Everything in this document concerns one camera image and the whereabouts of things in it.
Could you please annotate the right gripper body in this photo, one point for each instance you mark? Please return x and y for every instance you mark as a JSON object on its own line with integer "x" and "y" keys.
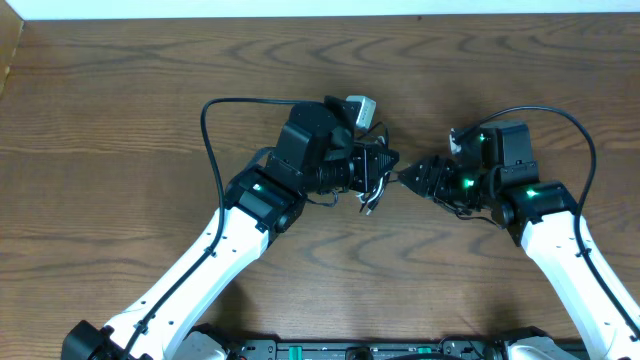
{"x": 441, "y": 176}

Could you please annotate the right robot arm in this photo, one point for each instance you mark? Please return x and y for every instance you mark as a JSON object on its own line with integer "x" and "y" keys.
{"x": 492, "y": 167}

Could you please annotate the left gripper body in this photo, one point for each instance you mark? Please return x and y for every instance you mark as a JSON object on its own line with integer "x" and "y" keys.
{"x": 370, "y": 167}

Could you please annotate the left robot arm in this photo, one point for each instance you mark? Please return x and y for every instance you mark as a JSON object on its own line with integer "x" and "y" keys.
{"x": 317, "y": 152}

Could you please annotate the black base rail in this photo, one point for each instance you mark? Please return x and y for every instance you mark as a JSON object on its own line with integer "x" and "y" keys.
{"x": 264, "y": 347}

